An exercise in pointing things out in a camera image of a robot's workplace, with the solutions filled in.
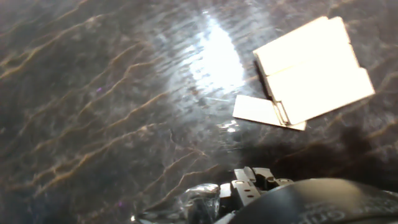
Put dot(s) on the wooden Jenga tower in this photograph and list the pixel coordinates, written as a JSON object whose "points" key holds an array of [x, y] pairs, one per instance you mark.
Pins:
{"points": [[314, 68]]}

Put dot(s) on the wooden Jenga block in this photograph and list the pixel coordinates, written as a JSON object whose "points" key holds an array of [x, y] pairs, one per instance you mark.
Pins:
{"points": [[255, 110]]}

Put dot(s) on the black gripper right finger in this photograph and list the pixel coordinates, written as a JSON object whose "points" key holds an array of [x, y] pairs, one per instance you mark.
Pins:
{"points": [[270, 179]]}

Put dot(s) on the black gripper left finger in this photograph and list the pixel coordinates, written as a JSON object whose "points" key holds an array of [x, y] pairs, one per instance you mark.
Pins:
{"points": [[245, 186]]}

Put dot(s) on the dark marble pattern mat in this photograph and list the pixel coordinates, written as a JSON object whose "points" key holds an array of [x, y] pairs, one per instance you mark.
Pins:
{"points": [[93, 109]]}

